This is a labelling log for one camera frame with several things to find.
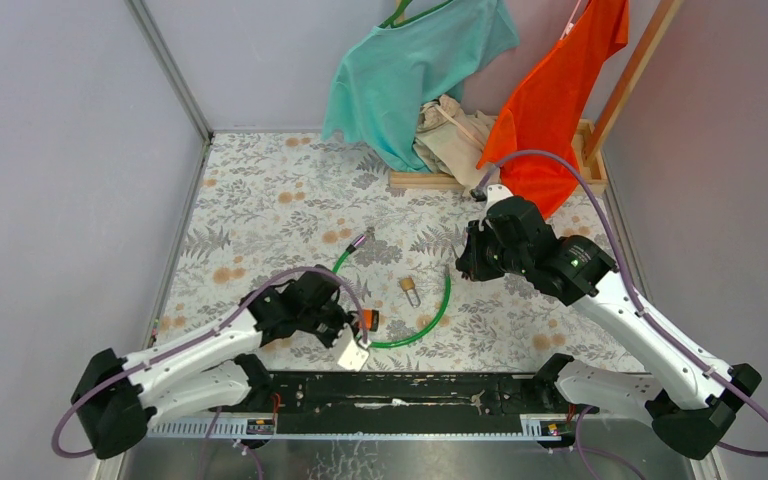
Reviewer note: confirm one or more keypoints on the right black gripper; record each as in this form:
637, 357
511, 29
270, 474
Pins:
470, 261

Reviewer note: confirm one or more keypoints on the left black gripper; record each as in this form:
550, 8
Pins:
344, 320

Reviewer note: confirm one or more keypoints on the orange black padlock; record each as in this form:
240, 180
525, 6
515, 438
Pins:
371, 319

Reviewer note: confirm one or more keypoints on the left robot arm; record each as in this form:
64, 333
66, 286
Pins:
120, 398

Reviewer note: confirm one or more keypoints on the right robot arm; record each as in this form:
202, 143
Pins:
690, 397

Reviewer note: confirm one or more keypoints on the floral table mat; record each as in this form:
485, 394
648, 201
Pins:
270, 202

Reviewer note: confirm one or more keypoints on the brass padlock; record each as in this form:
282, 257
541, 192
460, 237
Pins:
408, 286

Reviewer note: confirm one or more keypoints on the beige cloth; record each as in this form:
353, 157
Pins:
450, 141

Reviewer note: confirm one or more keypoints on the orange t-shirt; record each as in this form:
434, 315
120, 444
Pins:
544, 110

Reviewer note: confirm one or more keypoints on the teal t-shirt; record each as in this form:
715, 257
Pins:
382, 82

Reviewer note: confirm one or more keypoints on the green clothes hanger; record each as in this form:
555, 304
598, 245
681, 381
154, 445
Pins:
399, 18

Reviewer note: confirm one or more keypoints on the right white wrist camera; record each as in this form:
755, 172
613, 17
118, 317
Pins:
490, 195

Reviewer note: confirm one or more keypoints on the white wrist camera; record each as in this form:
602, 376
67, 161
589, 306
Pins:
350, 356
490, 195

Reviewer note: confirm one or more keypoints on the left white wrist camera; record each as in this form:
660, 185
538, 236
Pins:
350, 356

